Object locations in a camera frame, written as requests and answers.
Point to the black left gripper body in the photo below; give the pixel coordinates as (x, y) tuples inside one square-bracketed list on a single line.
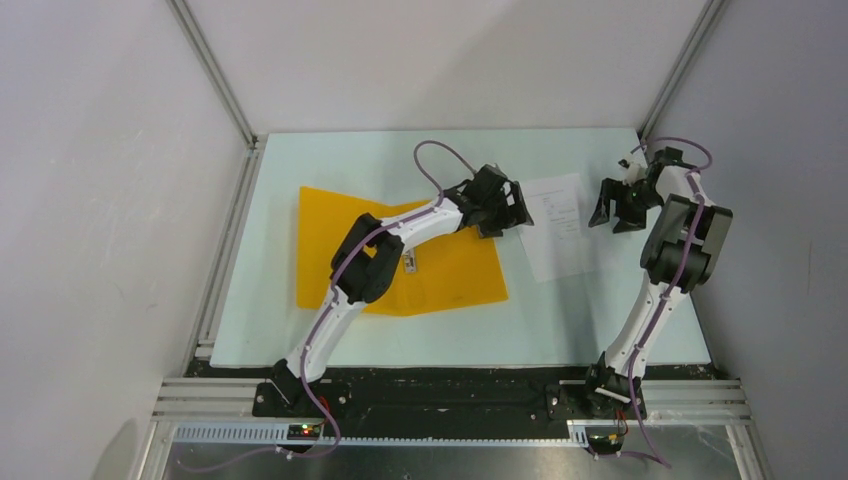
[(497, 215)]

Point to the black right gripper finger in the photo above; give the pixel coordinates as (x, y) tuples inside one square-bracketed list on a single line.
[(601, 213), (630, 219)]

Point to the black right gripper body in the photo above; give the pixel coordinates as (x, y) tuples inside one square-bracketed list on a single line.
[(639, 197)]

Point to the yellow plastic folder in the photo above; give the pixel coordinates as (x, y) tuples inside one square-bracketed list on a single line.
[(452, 271)]

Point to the metal folder clip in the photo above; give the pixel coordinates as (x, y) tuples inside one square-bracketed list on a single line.
[(409, 261)]

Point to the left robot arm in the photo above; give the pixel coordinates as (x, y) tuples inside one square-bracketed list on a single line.
[(365, 263)]

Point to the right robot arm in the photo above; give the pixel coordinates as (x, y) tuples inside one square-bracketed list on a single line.
[(687, 231)]

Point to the white printed paper sheets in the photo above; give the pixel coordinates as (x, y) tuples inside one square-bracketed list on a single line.
[(556, 243)]

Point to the right controller board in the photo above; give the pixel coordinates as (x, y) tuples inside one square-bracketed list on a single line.
[(605, 445)]

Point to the controller board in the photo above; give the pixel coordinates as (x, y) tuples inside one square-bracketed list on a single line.
[(303, 432), (605, 445)]

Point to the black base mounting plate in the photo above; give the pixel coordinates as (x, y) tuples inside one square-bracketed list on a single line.
[(464, 422)]

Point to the left controller board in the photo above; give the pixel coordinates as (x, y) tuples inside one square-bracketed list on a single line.
[(303, 432)]

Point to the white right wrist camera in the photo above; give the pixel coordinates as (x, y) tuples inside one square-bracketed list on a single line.
[(633, 169)]

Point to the aluminium frame rail front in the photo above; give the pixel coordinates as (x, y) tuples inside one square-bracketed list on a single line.
[(692, 401)]

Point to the right aluminium corner post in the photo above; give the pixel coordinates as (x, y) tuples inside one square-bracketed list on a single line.
[(695, 42)]

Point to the aluminium corner post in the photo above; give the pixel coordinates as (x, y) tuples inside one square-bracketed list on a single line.
[(198, 42), (695, 42)]

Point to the white slotted cable duct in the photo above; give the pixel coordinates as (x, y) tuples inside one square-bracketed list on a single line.
[(283, 434)]

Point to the left aluminium corner post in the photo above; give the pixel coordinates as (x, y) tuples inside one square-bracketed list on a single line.
[(198, 42)]

